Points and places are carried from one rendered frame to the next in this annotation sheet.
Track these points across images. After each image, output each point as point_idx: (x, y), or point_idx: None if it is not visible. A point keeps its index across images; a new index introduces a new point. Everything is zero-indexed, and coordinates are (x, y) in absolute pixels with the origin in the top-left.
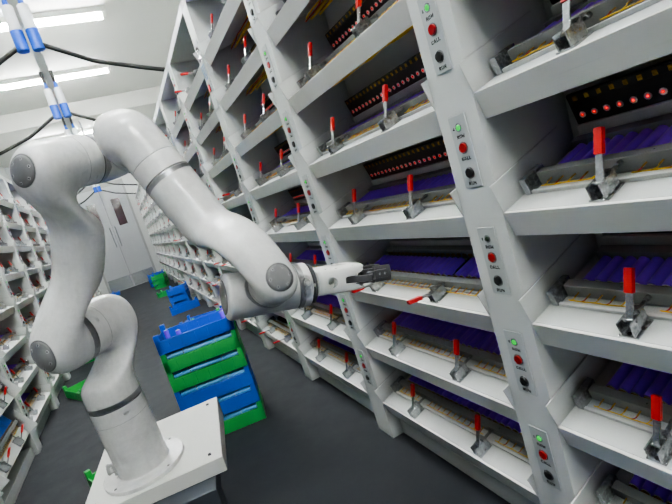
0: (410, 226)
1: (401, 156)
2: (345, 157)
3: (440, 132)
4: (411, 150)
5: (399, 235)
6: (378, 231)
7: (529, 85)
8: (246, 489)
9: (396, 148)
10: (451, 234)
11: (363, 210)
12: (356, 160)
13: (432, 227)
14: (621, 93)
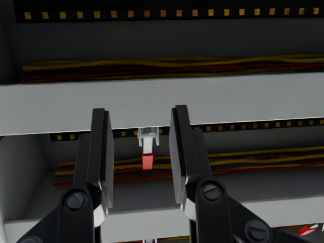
0: (148, 114)
1: (252, 124)
2: (291, 215)
3: (18, 225)
4: (222, 129)
5: (218, 87)
6: (299, 98)
7: None
8: None
9: (136, 215)
10: (8, 94)
11: None
12: (265, 207)
13: (66, 112)
14: None
